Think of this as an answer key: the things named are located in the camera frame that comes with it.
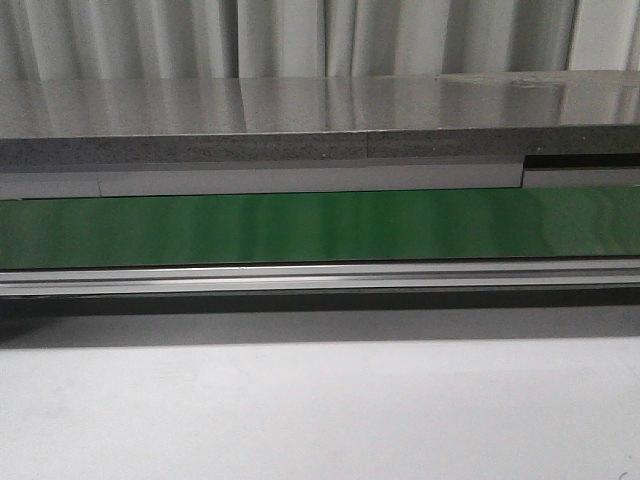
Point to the grey cabinet front panel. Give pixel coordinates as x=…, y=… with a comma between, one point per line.
x=251, y=177

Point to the grey stone countertop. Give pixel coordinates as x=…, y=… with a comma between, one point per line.
x=84, y=124

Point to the grey cabinet drawer right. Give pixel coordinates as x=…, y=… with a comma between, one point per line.
x=611, y=169

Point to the green conveyor belt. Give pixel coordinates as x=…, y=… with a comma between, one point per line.
x=320, y=227

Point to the white pleated curtain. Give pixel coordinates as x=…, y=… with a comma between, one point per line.
x=55, y=40

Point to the aluminium conveyor side rail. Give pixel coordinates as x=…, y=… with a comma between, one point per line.
x=320, y=277

